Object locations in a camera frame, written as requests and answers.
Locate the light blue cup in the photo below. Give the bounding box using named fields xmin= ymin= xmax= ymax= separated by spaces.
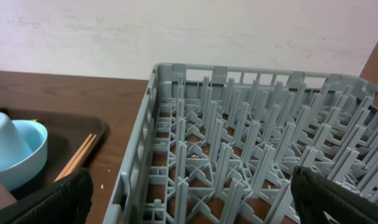
xmin=0 ymin=112 xmax=32 ymax=171

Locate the wooden chopstick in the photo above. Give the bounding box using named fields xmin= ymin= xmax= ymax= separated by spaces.
xmin=54 ymin=134 xmax=93 ymax=182
xmin=64 ymin=134 xmax=96 ymax=177

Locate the light blue bowl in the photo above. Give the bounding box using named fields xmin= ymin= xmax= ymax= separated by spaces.
xmin=0 ymin=119 xmax=48 ymax=190

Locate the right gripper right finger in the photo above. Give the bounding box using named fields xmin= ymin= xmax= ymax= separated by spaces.
xmin=290 ymin=166 xmax=378 ymax=223

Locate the wooden chopstick right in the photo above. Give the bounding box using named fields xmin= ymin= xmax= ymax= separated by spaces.
xmin=64 ymin=134 xmax=96 ymax=177

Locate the wooden chopstick left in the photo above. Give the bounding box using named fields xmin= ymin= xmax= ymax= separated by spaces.
xmin=54 ymin=134 xmax=93 ymax=182

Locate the grey dishwasher rack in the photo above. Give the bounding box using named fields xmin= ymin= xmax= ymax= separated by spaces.
xmin=104 ymin=63 xmax=378 ymax=223

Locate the brown serving tray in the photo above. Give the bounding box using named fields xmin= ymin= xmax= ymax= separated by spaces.
xmin=0 ymin=108 xmax=108 ymax=200

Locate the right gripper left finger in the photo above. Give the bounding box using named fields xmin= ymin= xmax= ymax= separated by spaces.
xmin=0 ymin=168 xmax=93 ymax=224

